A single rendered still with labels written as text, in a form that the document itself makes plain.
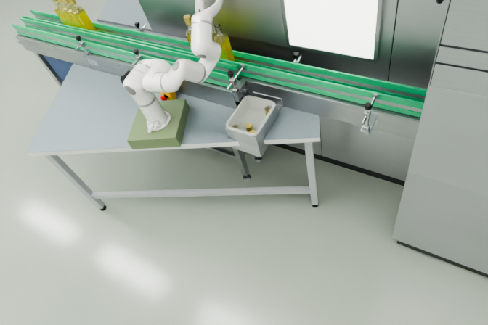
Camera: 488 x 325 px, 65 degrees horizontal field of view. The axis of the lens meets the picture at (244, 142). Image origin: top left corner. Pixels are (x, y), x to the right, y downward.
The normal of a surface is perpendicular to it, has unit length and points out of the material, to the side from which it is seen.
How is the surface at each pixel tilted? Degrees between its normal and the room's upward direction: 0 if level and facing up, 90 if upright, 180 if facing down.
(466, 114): 90
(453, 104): 90
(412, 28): 90
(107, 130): 0
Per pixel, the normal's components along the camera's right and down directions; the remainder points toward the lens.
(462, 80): -0.48, 0.74
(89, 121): -0.19, -0.61
